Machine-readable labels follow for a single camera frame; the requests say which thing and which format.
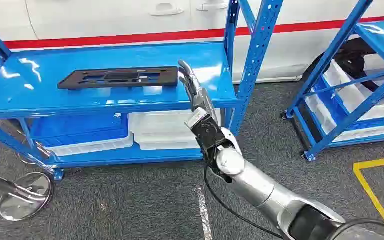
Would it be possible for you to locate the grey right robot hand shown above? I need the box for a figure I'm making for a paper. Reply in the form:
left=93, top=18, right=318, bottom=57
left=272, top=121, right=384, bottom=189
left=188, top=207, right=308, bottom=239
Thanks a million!
left=177, top=59, right=220, bottom=124

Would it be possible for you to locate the black plastic frame plate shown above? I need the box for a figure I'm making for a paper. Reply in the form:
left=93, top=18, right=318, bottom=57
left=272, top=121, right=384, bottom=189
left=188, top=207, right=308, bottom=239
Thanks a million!
left=57, top=66, right=179, bottom=91

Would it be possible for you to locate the white plastic tray stack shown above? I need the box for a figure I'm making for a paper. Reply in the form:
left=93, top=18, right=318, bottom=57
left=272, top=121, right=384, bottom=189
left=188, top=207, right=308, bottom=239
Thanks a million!
left=127, top=108, right=223, bottom=151

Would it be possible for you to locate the white flat plastic tray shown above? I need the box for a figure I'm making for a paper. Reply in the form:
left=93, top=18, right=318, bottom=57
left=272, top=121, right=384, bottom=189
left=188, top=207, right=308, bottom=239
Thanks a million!
left=43, top=131, right=135, bottom=158

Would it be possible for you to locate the white car with red stripe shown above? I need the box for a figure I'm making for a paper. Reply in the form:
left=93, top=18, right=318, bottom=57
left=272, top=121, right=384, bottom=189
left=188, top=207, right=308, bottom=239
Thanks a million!
left=0, top=0, right=384, bottom=84

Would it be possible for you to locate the white plastic bin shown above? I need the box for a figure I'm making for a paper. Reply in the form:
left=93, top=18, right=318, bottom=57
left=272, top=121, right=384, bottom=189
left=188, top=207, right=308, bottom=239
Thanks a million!
left=322, top=53, right=384, bottom=123
left=304, top=94, right=384, bottom=144

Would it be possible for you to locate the blue plastic crate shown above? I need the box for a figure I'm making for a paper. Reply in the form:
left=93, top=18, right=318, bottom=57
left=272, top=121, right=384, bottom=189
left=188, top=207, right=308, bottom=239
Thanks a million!
left=28, top=113, right=130, bottom=149

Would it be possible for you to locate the blue metal shelf rack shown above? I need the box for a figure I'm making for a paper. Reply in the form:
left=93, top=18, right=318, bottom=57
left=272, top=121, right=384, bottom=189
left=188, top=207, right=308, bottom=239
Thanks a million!
left=280, top=0, right=384, bottom=163
left=0, top=0, right=285, bottom=182

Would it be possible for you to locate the black car tyre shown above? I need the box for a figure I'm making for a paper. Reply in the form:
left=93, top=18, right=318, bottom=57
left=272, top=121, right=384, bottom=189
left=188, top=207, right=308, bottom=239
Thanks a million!
left=299, top=37, right=384, bottom=104

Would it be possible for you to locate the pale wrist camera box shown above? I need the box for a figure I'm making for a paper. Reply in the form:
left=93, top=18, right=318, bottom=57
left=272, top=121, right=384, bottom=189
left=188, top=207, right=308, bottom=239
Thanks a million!
left=184, top=107, right=210, bottom=130

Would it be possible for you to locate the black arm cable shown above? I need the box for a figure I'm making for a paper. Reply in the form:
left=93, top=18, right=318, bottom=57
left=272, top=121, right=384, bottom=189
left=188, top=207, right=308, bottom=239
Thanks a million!
left=203, top=164, right=285, bottom=240

